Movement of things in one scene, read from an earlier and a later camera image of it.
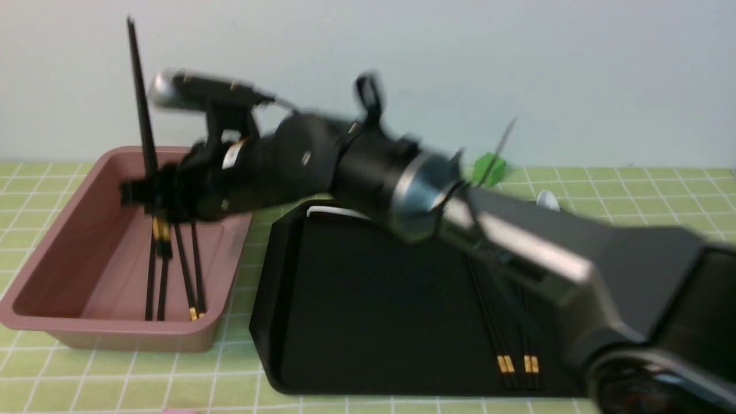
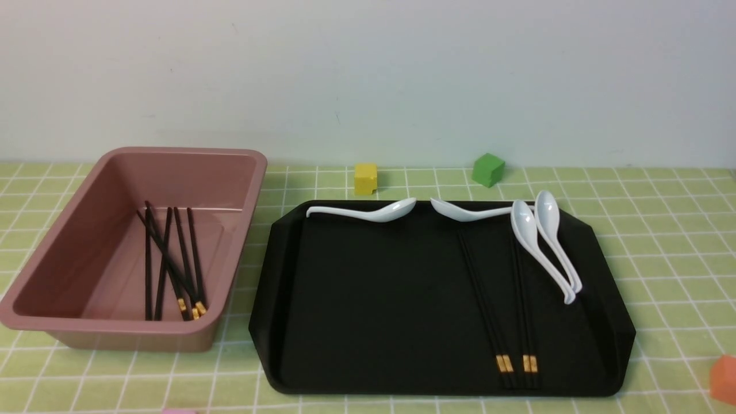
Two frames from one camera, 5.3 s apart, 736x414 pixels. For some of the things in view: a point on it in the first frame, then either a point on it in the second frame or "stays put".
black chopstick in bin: x=161 y=302 stays put
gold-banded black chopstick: x=161 y=229 to x=199 y=306
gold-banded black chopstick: x=161 y=227 to x=169 y=261
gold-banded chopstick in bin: x=192 y=310 stays put
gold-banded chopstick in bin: x=198 y=288 stays put
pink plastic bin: x=85 y=287 stays put
